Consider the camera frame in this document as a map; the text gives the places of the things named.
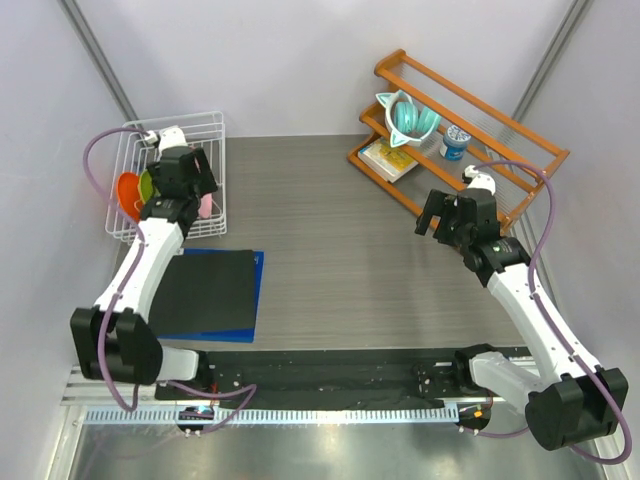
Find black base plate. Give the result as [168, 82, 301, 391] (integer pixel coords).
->
[154, 344, 539, 412]

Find green plate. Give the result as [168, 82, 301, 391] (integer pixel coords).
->
[138, 170, 157, 204]

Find orange plate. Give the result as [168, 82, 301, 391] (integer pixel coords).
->
[116, 172, 143, 223]

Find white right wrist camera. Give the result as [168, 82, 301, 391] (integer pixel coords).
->
[462, 165, 496, 196]

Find black mat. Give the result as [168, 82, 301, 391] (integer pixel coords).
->
[147, 249, 259, 337]

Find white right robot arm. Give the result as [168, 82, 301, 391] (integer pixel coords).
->
[415, 188, 628, 451]

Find yellow white book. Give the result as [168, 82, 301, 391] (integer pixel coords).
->
[357, 138, 418, 184]

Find pink plate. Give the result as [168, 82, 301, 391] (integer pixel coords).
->
[198, 193, 213, 219]

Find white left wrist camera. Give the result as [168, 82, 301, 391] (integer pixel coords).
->
[142, 126, 188, 153]

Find blue lidded jar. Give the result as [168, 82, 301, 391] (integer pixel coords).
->
[440, 125, 472, 161]

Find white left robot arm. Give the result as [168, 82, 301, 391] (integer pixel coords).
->
[70, 143, 217, 410]

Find white perforated rail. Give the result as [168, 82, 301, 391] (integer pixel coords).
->
[84, 403, 459, 426]

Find teal cat-ear headphones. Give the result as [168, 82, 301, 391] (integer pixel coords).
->
[375, 90, 441, 148]

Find blue board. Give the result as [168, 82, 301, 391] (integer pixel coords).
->
[158, 248, 266, 344]

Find white wire dish rack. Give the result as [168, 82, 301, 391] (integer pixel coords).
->
[105, 111, 227, 243]

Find orange wooden shelf rack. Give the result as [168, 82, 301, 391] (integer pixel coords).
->
[347, 49, 569, 231]

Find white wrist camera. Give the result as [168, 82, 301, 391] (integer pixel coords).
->
[462, 165, 496, 196]
[142, 126, 188, 153]

